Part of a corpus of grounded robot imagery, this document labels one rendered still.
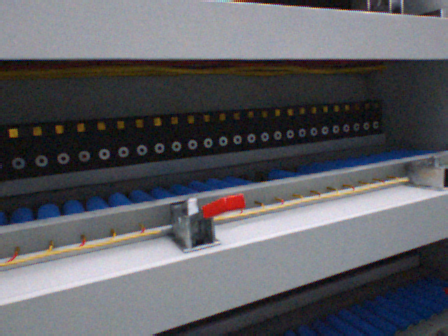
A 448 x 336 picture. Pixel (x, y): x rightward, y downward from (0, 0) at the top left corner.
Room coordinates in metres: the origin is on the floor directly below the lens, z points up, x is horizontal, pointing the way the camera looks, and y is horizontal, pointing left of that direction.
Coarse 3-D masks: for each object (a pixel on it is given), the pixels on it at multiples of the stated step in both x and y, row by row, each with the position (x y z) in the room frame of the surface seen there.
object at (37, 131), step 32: (0, 128) 0.33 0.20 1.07; (32, 128) 0.35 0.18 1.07; (64, 128) 0.36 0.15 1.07; (96, 128) 0.37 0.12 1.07; (128, 128) 0.39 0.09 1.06; (160, 128) 0.41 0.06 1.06; (192, 128) 0.43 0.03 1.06; (224, 128) 0.45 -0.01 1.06; (256, 128) 0.47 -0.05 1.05; (288, 128) 0.49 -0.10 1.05; (320, 128) 0.52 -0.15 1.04; (352, 128) 0.54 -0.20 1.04; (0, 160) 0.34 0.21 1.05; (32, 160) 0.36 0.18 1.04; (96, 160) 0.38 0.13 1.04; (128, 160) 0.40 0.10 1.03; (160, 160) 0.42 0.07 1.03
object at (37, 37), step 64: (0, 0) 0.21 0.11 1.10; (64, 0) 0.22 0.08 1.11; (128, 0) 0.24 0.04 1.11; (192, 0) 0.26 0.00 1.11; (256, 0) 0.49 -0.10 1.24; (320, 0) 0.54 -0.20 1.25; (384, 0) 0.37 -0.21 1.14; (0, 64) 0.30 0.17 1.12; (64, 64) 0.32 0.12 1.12; (128, 64) 0.37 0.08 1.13; (192, 64) 0.38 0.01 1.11; (256, 64) 0.41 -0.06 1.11; (320, 64) 0.49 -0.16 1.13
